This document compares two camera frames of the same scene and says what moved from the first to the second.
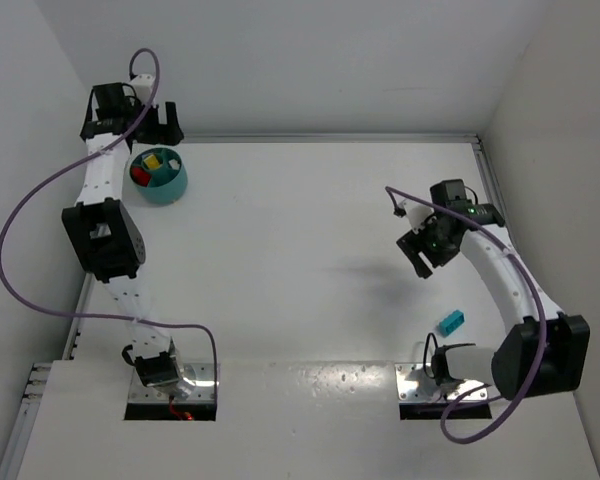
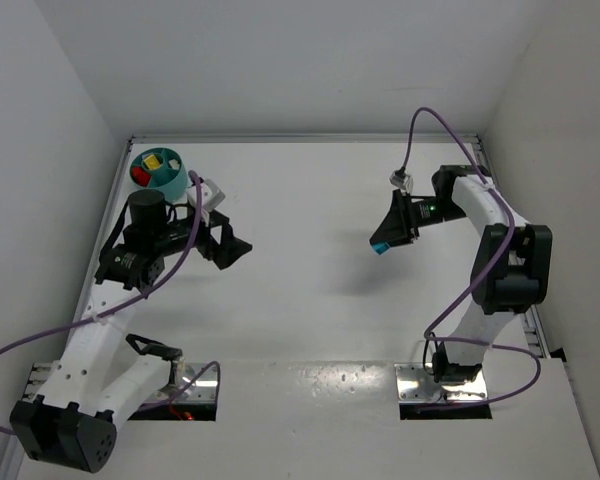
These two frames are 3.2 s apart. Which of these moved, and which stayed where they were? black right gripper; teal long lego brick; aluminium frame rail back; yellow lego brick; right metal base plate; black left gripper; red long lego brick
Moved: black left gripper; teal long lego brick; black right gripper
Stayed: red long lego brick; right metal base plate; aluminium frame rail back; yellow lego brick
